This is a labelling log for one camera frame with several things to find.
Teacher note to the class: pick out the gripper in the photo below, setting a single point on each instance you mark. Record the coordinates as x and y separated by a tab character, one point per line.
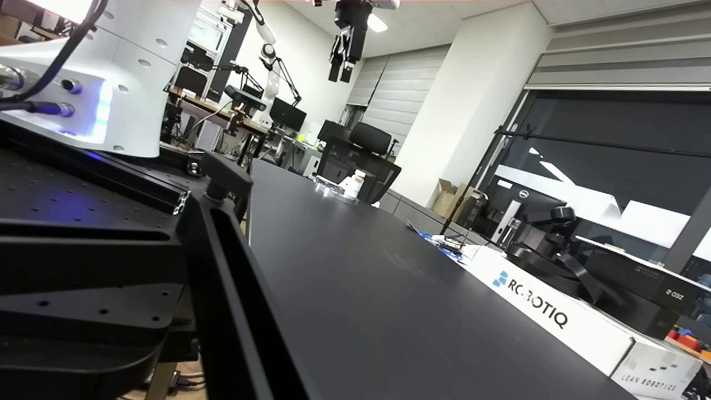
353	14

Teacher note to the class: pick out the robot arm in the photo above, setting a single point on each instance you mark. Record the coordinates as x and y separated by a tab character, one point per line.
133	72

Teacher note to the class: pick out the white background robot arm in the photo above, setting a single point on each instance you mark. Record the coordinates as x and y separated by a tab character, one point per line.
271	83

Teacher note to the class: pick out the white bottle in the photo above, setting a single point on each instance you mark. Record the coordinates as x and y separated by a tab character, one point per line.
354	184

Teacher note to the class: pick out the ceiling light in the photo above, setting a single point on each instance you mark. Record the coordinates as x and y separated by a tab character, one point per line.
377	23

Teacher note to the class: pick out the window blinds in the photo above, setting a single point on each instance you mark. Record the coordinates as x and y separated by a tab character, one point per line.
400	94

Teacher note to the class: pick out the black monitor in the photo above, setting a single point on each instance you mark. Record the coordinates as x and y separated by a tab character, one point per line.
288	114

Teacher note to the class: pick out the black office chair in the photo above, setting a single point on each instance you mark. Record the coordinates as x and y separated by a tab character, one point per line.
361	158

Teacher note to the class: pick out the clear plastic container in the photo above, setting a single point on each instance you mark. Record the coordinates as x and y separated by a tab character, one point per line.
329	186

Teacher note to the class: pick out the wooden desk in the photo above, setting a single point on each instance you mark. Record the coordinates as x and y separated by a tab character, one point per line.
214	108

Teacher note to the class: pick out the black clamp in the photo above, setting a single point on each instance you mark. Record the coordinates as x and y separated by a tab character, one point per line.
225	175

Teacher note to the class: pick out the cardboard box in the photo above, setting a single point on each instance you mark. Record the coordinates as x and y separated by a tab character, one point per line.
450	201

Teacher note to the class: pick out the blue packet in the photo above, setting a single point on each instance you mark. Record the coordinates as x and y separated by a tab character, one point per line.
439	244

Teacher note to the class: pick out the dark monitor with silver stand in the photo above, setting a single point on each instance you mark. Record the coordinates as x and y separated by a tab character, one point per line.
519	208

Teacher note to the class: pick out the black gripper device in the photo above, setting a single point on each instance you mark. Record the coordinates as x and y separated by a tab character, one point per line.
547	250

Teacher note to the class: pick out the white printed box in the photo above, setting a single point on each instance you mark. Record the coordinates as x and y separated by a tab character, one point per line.
555	314

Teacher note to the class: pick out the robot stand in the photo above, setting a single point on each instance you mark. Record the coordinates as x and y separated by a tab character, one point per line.
83	261

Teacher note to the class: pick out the black box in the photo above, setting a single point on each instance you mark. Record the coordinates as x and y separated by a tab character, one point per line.
639	283

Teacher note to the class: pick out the red and orange parts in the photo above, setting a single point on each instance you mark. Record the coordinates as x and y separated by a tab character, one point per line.
689	341

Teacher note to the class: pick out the camera on tripod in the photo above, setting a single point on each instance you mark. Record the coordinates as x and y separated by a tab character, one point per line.
244	98

